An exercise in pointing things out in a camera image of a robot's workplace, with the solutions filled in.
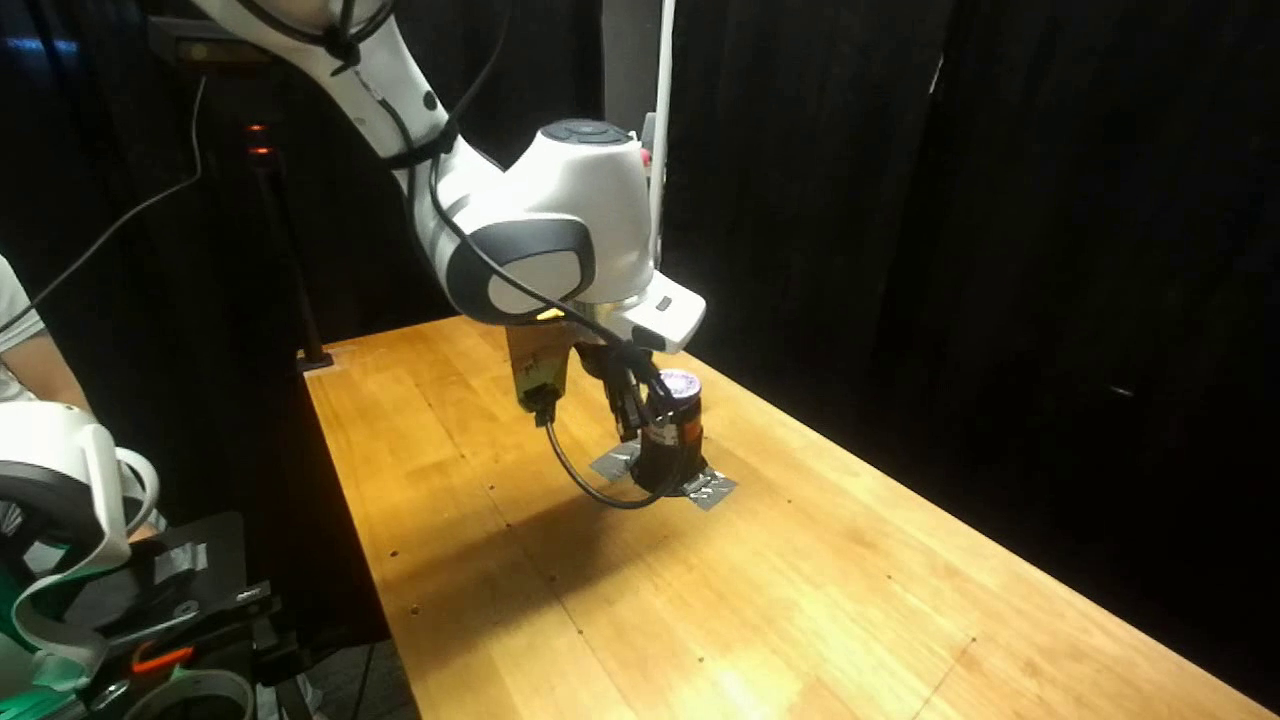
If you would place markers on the black tripod stand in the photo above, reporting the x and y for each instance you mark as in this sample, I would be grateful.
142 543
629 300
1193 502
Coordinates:
287 241

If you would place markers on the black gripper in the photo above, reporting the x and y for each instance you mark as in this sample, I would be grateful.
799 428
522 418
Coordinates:
618 351

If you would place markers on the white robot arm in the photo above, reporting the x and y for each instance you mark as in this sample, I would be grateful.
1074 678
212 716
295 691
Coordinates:
534 212

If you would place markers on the orange black spring clamp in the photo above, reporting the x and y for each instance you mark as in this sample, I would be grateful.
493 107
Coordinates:
160 659

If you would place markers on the white equipment at left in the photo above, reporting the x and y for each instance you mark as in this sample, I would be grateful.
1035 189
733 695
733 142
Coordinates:
64 483

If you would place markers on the person in grey shirt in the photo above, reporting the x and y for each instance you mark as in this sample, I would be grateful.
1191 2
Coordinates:
33 347

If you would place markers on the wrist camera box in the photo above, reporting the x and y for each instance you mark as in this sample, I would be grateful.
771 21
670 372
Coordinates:
540 360

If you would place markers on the white vertical pole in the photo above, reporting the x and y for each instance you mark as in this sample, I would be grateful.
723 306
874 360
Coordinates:
637 67

